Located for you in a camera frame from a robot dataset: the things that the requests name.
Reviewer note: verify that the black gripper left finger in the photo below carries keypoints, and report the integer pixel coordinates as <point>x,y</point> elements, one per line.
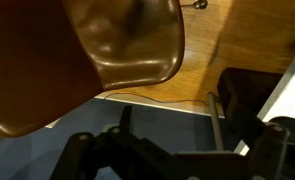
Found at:
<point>83,156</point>

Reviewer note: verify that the black box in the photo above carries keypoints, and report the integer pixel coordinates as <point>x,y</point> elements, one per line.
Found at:
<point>243,93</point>

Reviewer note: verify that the brown plastic chair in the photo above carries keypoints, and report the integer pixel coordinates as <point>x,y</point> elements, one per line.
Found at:
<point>37,66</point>

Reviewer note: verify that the grey metal table leg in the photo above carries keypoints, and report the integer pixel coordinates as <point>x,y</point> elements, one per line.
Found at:
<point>216,126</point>

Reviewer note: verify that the metal chair foot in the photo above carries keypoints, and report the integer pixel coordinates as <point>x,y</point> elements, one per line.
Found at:
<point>199,4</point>

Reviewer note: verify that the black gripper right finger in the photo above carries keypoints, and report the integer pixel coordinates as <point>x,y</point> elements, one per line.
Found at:
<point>270,156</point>

